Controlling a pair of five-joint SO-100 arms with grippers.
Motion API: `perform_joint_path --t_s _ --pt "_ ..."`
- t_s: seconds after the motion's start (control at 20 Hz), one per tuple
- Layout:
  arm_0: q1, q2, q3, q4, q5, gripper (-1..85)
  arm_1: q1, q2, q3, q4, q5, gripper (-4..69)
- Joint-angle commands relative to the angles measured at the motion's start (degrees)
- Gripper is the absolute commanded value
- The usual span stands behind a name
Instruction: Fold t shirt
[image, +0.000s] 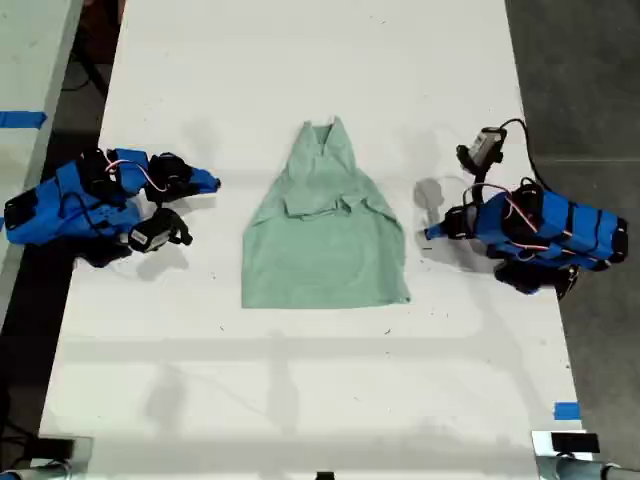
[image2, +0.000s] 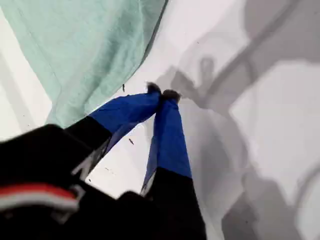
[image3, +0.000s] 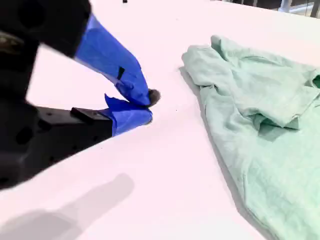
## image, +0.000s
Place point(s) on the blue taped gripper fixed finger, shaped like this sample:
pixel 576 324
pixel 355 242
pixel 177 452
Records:
pixel 205 181
pixel 439 232

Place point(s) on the black blue gripper moving finger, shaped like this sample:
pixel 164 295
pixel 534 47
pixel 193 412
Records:
pixel 185 194

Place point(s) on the pale green T-shirt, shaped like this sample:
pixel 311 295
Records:
pixel 320 250

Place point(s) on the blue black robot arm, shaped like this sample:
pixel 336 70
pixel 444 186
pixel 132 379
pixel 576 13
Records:
pixel 75 205
pixel 575 225

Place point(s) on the long blue tape strip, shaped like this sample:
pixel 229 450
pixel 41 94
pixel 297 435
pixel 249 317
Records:
pixel 22 120

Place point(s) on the pale side table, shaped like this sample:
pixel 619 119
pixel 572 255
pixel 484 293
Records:
pixel 25 55

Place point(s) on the small blue tape piece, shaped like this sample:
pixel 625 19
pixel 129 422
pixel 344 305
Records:
pixel 567 411

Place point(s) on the small black box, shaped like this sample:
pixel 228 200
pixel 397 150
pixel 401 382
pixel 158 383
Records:
pixel 55 447
pixel 575 443

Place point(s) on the metal table clamp plate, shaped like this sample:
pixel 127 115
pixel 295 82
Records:
pixel 82 457
pixel 542 460

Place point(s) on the tiny black clip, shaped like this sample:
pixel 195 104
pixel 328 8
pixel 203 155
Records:
pixel 325 475

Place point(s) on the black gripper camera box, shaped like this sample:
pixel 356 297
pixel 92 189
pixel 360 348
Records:
pixel 482 145
pixel 150 236

